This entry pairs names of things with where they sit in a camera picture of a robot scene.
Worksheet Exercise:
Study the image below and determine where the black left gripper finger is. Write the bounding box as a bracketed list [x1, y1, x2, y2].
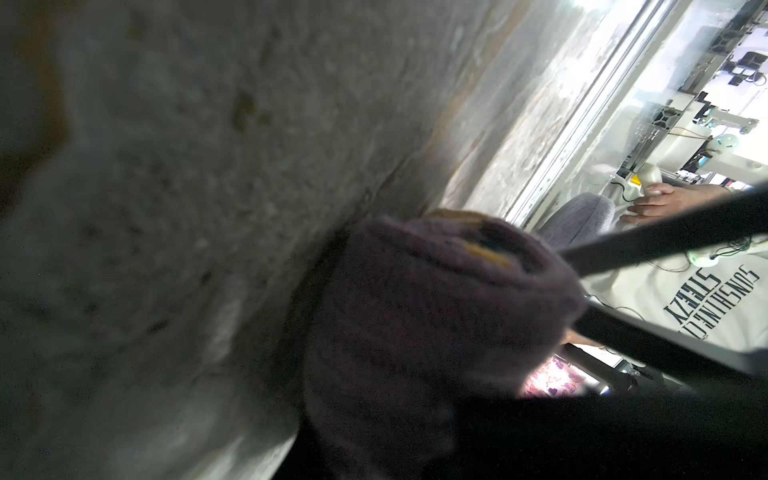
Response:
[431, 391, 767, 479]

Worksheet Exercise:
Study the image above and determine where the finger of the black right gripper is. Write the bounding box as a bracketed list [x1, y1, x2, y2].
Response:
[558, 185, 767, 277]
[572, 303, 767, 384]

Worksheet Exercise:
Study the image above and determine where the purple sock tan toe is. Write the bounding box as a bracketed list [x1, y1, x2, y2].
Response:
[304, 212, 587, 479]

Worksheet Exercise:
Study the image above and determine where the operator bare hand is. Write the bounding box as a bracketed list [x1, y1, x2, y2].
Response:
[619, 183, 732, 225]

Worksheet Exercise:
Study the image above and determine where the operator white printed shirt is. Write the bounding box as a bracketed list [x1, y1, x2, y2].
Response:
[582, 239, 767, 352]

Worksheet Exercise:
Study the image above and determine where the front aluminium rail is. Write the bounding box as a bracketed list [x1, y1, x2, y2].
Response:
[502, 1, 690, 226]

